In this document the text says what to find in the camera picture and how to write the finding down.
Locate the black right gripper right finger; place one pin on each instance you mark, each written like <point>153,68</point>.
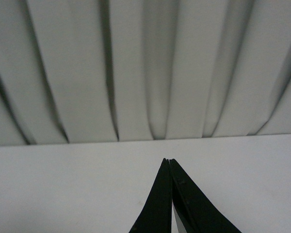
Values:
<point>196,212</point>

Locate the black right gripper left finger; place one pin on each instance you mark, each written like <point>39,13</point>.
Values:
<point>156,215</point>

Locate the white pleated curtain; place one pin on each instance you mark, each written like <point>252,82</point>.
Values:
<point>78,71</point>

